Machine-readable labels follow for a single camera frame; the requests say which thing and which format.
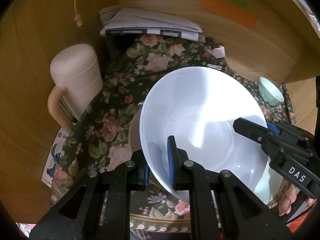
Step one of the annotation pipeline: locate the mint green bowl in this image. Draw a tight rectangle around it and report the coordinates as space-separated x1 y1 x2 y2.
258 77 284 106

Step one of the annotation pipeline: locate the pink bowl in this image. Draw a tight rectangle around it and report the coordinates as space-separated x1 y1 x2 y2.
129 109 149 156

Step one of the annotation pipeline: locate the mint green plate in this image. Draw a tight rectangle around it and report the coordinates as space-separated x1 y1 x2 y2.
252 158 283 204

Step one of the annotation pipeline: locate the white panda bowl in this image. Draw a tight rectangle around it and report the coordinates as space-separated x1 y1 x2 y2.
139 67 272 203

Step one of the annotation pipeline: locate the person's right hand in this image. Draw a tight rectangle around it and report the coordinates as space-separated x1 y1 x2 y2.
277 179 297 216

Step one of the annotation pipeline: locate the floral dark green cloth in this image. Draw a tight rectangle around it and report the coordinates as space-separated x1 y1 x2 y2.
49 33 297 238

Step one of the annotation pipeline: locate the white small box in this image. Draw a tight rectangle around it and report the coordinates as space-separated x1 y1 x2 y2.
207 46 226 59

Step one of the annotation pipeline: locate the Stitch cartoon card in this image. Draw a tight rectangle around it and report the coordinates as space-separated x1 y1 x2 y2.
41 128 69 188

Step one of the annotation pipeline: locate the orange sticky note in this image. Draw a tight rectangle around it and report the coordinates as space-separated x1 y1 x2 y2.
201 0 258 29

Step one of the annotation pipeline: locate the stack of papers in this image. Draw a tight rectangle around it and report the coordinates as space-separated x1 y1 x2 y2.
99 5 206 42

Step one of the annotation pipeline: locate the pink mug with handle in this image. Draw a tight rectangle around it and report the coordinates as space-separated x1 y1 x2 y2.
47 43 103 133

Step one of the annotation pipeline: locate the beige hanging cord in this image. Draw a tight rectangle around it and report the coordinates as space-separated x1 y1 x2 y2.
67 0 83 27

